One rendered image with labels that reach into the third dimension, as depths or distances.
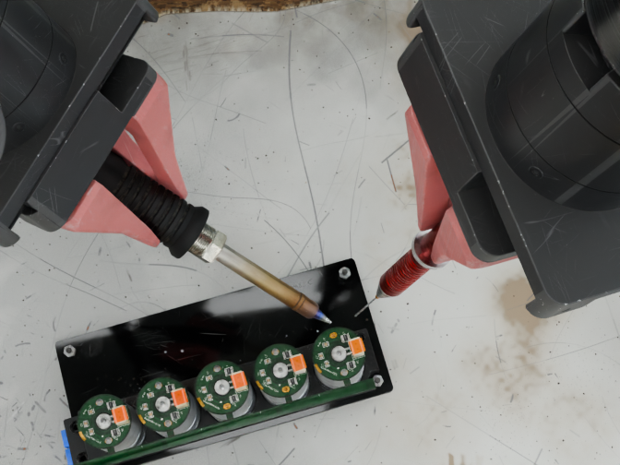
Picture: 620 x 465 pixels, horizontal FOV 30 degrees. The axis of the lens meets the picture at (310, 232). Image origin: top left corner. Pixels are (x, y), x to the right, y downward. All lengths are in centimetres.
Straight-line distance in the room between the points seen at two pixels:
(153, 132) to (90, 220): 4
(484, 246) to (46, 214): 16
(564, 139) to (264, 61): 36
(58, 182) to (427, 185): 13
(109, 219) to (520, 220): 17
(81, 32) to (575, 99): 20
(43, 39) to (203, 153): 24
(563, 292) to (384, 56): 34
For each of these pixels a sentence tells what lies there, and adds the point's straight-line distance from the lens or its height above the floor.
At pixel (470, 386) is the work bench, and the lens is 60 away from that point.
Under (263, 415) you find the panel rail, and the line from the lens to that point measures 54.
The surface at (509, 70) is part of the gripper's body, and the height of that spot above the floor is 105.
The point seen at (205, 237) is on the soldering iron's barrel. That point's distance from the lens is 49.
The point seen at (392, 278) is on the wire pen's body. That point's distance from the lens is 46.
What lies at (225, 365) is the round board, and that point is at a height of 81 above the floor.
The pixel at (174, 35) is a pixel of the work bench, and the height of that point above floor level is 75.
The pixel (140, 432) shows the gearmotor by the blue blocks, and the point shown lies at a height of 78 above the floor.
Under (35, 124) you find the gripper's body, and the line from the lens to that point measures 41.
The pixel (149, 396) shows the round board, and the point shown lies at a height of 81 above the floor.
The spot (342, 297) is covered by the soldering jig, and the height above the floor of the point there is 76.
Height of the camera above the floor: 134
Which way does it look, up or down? 75 degrees down
